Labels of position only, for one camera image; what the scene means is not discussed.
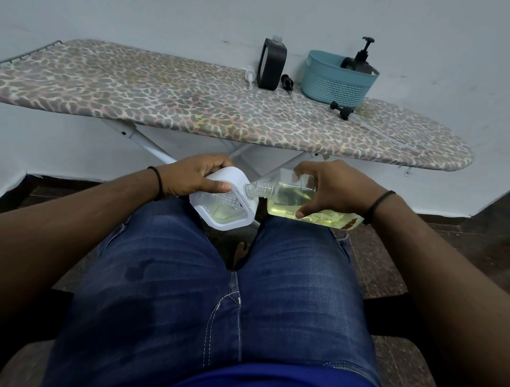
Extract black right wristband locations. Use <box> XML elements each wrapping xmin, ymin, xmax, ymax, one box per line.
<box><xmin>363</xmin><ymin>191</ymin><xmax>397</xmax><ymax>225</ymax></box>

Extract blue shirt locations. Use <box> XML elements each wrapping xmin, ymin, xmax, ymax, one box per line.
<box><xmin>171</xmin><ymin>361</ymin><xmax>377</xmax><ymax>387</ymax></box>

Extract black left wristband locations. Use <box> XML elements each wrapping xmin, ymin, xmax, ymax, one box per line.
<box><xmin>147</xmin><ymin>166</ymin><xmax>164</xmax><ymax>201</ymax></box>

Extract blue denim jeans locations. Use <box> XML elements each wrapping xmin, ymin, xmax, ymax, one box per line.
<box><xmin>42</xmin><ymin>195</ymin><xmax>382</xmax><ymax>387</ymax></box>

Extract black jug with handle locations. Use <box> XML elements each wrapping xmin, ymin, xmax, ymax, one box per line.
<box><xmin>256</xmin><ymin>35</ymin><xmax>288</xmax><ymax>91</ymax></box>

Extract leopard-print ironing board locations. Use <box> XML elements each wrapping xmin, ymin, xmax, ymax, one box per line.
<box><xmin>0</xmin><ymin>39</ymin><xmax>475</xmax><ymax>172</ymax></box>

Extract person's left forearm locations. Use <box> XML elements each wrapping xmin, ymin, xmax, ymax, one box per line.
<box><xmin>0</xmin><ymin>165</ymin><xmax>162</xmax><ymax>323</ymax></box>

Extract black pump dispenser bottle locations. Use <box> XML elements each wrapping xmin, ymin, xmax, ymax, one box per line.
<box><xmin>340</xmin><ymin>37</ymin><xmax>377</xmax><ymax>76</ymax></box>

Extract person's bare foot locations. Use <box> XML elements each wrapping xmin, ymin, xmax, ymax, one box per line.
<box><xmin>232</xmin><ymin>241</ymin><xmax>252</xmax><ymax>272</ymax></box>

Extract person's right forearm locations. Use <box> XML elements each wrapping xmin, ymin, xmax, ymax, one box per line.
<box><xmin>370</xmin><ymin>193</ymin><xmax>510</xmax><ymax>387</ymax></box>

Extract person's left hand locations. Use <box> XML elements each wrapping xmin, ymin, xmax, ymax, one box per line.
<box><xmin>161</xmin><ymin>153</ymin><xmax>235</xmax><ymax>198</ymax></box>

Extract black wristband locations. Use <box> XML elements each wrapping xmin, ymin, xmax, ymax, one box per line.
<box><xmin>147</xmin><ymin>166</ymin><xmax>164</xmax><ymax>201</ymax></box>
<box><xmin>363</xmin><ymin>191</ymin><xmax>397</xmax><ymax>225</ymax></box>

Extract white plastic refill container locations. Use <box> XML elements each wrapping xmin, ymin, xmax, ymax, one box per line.
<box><xmin>189</xmin><ymin>167</ymin><xmax>260</xmax><ymax>232</ymax></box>

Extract white metal ironing board legs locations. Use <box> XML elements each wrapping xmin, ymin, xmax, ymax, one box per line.
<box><xmin>101</xmin><ymin>119</ymin><xmax>319</xmax><ymax>185</ymax></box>

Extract black pump head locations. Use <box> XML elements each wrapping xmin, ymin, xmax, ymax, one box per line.
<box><xmin>329</xmin><ymin>100</ymin><xmax>355</xmax><ymax>121</ymax></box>

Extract person's right hand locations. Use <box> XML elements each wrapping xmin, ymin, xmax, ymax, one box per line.
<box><xmin>293</xmin><ymin>159</ymin><xmax>386</xmax><ymax>220</ymax></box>

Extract clear bottle with yellow liquid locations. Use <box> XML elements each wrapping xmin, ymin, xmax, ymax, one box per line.
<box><xmin>243</xmin><ymin>167</ymin><xmax>365</xmax><ymax>231</ymax></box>

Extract teal woven plastic basket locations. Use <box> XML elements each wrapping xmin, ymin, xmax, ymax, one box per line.
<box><xmin>301</xmin><ymin>50</ymin><xmax>380</xmax><ymax>109</ymax></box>

